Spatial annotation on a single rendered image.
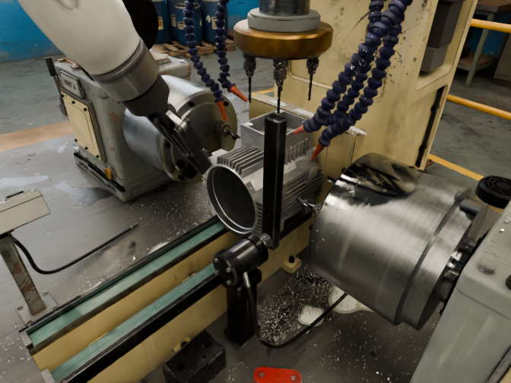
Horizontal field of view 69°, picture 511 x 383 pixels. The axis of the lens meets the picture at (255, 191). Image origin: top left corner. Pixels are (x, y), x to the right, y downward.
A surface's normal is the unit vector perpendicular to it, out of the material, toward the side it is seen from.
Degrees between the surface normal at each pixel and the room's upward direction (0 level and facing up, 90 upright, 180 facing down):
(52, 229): 0
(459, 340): 89
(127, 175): 90
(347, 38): 90
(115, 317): 90
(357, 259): 77
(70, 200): 0
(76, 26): 101
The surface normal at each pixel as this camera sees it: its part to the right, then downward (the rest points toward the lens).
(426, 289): -0.66, 0.15
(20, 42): 0.61, 0.46
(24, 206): 0.64, -0.02
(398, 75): -0.70, 0.40
